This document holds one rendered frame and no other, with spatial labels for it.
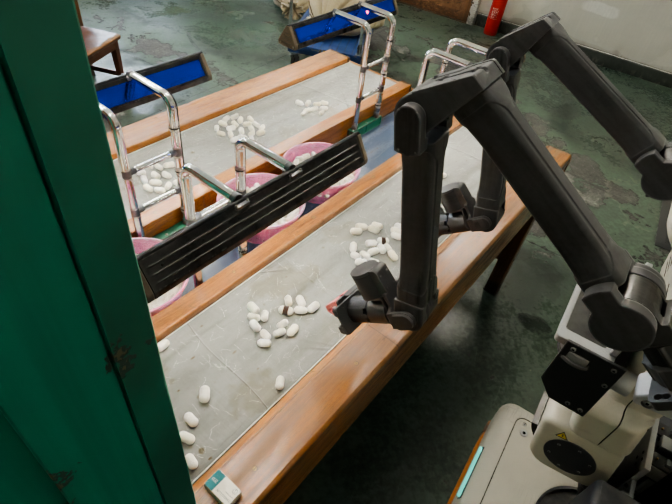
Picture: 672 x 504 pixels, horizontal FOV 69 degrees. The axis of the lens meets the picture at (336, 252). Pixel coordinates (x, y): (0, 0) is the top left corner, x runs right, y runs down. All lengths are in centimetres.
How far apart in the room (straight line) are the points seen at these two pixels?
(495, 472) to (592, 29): 464
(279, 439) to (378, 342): 32
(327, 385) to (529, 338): 145
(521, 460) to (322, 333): 80
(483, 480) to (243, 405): 82
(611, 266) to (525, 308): 181
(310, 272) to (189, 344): 37
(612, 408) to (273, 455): 66
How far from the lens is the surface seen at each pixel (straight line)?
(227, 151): 176
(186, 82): 148
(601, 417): 111
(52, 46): 22
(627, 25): 559
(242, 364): 114
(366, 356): 115
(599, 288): 71
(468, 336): 228
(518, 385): 222
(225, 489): 98
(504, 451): 170
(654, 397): 81
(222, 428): 107
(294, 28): 177
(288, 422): 105
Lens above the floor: 170
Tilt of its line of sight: 44 degrees down
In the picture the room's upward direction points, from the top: 9 degrees clockwise
